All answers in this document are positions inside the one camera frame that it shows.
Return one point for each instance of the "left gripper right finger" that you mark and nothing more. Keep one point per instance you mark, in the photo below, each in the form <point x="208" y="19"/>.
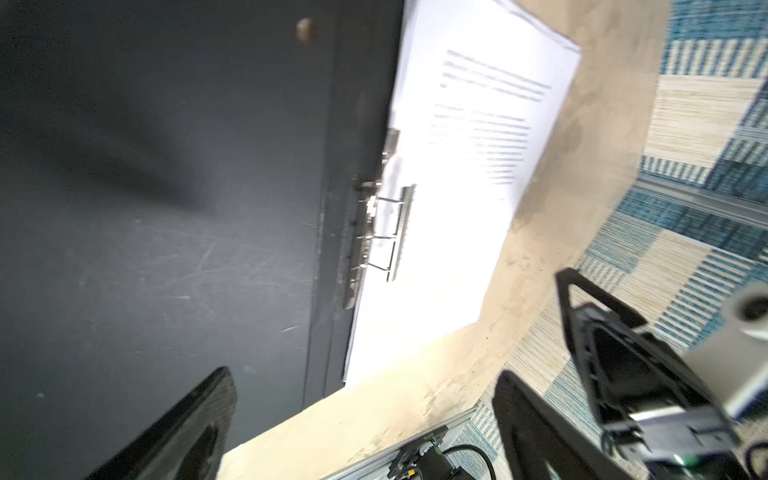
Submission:
<point x="538" y="442"/>

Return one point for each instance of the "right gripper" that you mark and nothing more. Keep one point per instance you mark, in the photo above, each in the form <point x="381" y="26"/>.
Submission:
<point x="650" y="406"/>

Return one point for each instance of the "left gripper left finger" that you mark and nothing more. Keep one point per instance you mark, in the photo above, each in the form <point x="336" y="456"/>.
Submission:
<point x="188" y="442"/>

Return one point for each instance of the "text sheet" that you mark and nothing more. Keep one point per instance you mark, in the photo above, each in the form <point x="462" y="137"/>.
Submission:
<point x="479" y="86"/>

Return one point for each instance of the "red folder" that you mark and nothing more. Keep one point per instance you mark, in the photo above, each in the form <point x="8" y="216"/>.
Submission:
<point x="178" y="188"/>

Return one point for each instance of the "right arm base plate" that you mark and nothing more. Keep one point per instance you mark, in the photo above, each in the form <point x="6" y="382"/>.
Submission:
<point x="422" y="458"/>

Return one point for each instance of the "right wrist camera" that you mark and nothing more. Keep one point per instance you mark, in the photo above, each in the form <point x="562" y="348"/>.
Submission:
<point x="732" y="361"/>

